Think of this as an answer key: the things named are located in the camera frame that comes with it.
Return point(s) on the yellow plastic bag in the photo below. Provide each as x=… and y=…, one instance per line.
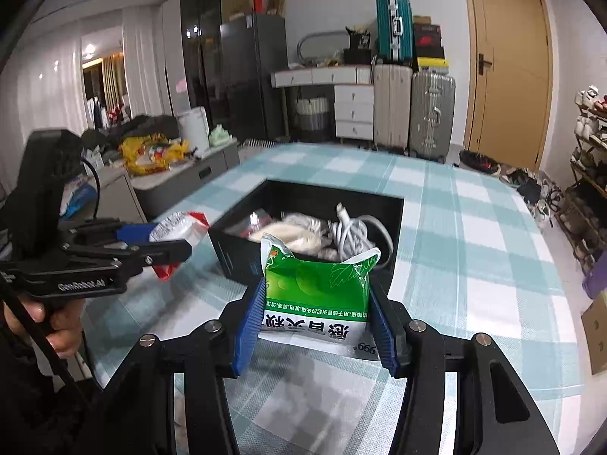
x=147, y=156

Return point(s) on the pink paper note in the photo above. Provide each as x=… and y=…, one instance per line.
x=181, y=84

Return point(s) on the black red footwear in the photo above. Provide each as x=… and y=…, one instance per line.
x=479, y=161

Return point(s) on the small brown cardboard box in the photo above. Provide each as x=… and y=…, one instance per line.
x=422, y=19

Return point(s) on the dark glass cabinet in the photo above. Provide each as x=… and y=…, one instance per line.
x=204, y=47

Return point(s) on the white appliance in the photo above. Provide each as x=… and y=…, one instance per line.
x=193, y=132

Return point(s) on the purple container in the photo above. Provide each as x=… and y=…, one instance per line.
x=596, y=279

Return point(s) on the blue bag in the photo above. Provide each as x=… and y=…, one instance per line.
x=78, y=201

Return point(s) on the grey low cabinet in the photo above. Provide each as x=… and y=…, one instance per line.
x=189, y=175

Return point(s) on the beige suitcase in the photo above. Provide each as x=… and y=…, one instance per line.
x=391, y=109

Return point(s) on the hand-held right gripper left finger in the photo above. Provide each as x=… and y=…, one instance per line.
x=249, y=327

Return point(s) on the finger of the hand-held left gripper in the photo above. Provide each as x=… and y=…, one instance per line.
x=161, y=252
x=137, y=233

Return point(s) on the pile of shoes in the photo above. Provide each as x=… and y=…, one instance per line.
x=531, y=189

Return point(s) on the tan cardboard box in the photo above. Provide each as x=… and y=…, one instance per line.
x=596, y=336

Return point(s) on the green white medicine packet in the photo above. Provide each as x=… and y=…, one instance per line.
x=317, y=294

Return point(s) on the wicker basket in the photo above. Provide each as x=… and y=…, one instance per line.
x=313, y=118

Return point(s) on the black cardboard box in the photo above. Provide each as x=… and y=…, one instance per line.
x=227, y=251

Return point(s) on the dark grey refrigerator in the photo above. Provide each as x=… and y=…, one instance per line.
x=253, y=76

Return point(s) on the teal suitcase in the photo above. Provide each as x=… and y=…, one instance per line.
x=393, y=28

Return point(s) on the oval metal frame mirror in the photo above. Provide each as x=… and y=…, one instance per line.
x=303, y=42

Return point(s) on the tan wooden door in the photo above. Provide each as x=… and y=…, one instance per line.
x=507, y=57

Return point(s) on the red black shoe box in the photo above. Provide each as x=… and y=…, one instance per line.
x=429, y=41

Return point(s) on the white sheer curtains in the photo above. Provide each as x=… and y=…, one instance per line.
x=42, y=80

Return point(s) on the person's left hand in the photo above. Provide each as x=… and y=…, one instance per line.
x=64, y=336

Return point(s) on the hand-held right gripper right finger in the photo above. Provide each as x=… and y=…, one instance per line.
x=386, y=336

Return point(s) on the pile of dark clothes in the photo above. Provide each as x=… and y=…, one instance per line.
x=142, y=125

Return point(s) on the teal plaid tablecloth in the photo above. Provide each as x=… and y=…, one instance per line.
x=474, y=246

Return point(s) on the person's left forearm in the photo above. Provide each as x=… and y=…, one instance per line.
x=28, y=412

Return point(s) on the brown curtain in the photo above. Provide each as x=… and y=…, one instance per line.
x=114, y=80

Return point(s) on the red white snack packet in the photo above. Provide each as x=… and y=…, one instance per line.
x=180, y=227

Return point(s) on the shoe rack with shoes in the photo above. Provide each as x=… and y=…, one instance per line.
x=588, y=175

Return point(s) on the pale green soft item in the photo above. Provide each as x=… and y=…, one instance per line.
x=222, y=136

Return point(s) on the yellow black shoe box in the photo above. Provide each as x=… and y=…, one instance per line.
x=432, y=65

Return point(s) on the white desk with drawers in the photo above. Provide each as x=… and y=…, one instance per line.
x=353, y=104

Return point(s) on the silver suitcase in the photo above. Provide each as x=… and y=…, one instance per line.
x=432, y=113

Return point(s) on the black bag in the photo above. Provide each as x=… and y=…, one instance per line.
x=358, y=52

